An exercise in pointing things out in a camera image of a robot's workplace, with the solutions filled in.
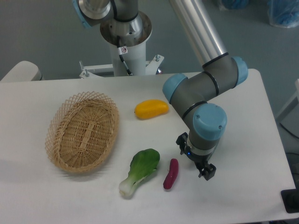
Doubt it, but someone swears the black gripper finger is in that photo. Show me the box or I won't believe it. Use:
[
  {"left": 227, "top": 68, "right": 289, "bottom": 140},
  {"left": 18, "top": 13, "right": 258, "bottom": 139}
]
[
  {"left": 176, "top": 132, "right": 189, "bottom": 155},
  {"left": 195, "top": 161, "right": 216, "bottom": 181}
]

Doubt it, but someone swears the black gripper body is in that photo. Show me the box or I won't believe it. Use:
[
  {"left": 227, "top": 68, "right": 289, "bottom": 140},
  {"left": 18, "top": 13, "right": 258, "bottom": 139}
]
[{"left": 184, "top": 139, "right": 214, "bottom": 166}]

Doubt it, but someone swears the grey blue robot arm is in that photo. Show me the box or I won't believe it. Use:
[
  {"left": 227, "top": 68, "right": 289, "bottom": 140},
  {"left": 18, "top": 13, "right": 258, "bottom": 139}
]
[{"left": 72, "top": 0, "right": 248, "bottom": 180}]

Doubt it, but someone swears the purple cucumber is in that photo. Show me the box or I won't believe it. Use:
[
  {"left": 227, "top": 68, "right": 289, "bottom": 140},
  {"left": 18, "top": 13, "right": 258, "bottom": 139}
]
[{"left": 163, "top": 158, "right": 179, "bottom": 190}]

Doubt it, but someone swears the green bok choy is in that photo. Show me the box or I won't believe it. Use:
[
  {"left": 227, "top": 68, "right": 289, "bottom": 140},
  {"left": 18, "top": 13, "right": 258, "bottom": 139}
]
[{"left": 119, "top": 148, "right": 160, "bottom": 197}]

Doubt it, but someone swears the yellow mango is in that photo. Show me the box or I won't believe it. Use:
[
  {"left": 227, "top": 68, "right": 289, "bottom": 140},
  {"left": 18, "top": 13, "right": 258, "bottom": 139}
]
[{"left": 134, "top": 99, "right": 169, "bottom": 119}]

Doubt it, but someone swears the black device at table edge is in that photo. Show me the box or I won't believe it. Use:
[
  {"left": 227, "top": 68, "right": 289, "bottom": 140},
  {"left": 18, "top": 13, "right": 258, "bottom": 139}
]
[{"left": 281, "top": 189, "right": 299, "bottom": 214}]

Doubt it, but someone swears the woven wicker basket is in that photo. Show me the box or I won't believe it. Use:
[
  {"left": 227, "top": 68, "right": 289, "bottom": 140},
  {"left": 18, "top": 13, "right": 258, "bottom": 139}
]
[{"left": 45, "top": 91, "right": 119, "bottom": 174}]

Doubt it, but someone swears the blue plastic bag left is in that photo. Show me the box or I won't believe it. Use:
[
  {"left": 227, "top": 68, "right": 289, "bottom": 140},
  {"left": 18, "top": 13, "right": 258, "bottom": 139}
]
[{"left": 220, "top": 0, "right": 249, "bottom": 10}]

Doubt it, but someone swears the blue plastic bag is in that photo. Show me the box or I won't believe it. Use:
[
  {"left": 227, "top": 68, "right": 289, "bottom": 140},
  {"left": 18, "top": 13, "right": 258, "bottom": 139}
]
[
  {"left": 268, "top": 0, "right": 299, "bottom": 28},
  {"left": 220, "top": 0, "right": 249, "bottom": 10}
]

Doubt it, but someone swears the white chair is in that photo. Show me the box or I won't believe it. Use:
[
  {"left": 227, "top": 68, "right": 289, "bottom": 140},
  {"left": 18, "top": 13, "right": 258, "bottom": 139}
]
[{"left": 0, "top": 61, "right": 44, "bottom": 83}]

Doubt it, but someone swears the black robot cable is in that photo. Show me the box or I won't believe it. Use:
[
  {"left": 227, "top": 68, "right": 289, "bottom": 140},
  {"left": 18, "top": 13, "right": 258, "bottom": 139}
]
[{"left": 116, "top": 35, "right": 134, "bottom": 77}]

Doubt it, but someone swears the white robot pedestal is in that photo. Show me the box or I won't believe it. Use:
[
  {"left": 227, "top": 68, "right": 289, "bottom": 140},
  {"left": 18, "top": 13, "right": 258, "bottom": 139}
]
[{"left": 80, "top": 11, "right": 164, "bottom": 78}]

